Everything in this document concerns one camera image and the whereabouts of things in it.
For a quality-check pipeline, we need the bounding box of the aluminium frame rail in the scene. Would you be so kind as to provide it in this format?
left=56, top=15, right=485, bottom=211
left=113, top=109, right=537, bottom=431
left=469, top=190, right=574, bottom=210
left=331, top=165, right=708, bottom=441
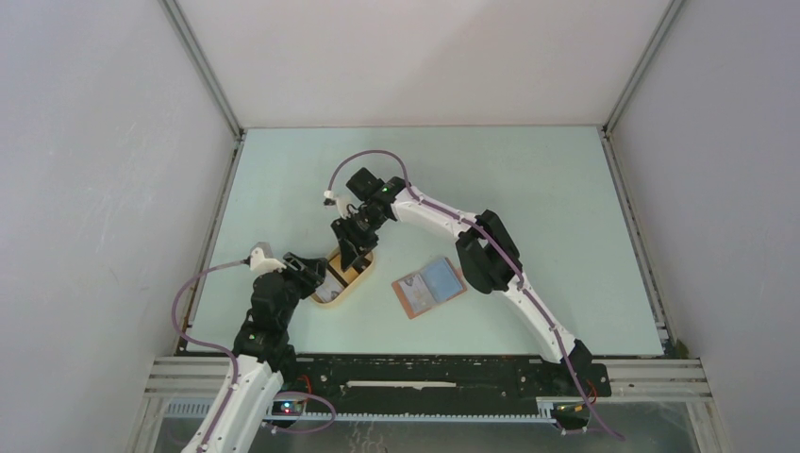
left=144, top=356, right=714, bottom=425

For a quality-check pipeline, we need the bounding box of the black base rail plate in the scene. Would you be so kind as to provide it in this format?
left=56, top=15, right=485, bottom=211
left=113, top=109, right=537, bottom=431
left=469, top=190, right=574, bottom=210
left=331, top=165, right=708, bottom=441
left=283, top=354, right=611, bottom=417

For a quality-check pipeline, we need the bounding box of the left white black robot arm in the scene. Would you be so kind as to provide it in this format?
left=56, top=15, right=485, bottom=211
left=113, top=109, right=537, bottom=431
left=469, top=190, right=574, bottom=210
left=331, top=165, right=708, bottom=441
left=171, top=246, right=328, bottom=452

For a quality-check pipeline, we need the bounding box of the credit card stack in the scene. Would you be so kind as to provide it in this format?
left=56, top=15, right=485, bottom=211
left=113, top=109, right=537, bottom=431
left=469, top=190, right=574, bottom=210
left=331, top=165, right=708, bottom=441
left=315, top=256, right=370, bottom=301

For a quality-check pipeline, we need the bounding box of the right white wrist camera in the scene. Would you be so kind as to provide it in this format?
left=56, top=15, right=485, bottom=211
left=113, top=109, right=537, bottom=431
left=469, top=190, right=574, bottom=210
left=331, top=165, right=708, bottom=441
left=323, top=190, right=351, bottom=218

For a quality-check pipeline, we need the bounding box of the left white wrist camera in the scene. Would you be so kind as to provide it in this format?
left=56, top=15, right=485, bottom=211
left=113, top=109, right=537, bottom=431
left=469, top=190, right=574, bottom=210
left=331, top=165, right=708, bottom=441
left=248, top=242, right=286, bottom=276

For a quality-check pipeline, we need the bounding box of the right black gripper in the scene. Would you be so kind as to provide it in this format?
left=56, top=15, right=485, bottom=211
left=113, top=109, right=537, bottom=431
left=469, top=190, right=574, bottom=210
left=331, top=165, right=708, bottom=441
left=330, top=208, right=387, bottom=273

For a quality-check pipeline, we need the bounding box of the white VIP credit card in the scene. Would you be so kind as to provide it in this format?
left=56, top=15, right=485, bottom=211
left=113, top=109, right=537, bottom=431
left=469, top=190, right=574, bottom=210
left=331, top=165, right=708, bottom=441
left=399, top=274, right=435, bottom=315

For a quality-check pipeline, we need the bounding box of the yellow oval tray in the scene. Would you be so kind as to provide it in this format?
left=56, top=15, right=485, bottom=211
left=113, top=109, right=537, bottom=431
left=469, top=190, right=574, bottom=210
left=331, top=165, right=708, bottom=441
left=308, top=246, right=376, bottom=308

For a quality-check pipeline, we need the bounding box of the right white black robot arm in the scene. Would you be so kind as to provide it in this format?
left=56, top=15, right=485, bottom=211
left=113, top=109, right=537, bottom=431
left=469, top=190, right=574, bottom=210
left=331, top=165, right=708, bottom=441
left=324, top=168, right=592, bottom=394

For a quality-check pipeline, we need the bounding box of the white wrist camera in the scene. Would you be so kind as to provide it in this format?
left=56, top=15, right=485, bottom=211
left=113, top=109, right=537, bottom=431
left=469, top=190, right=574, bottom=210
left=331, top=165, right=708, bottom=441
left=248, top=242, right=286, bottom=276
left=323, top=190, right=351, bottom=218

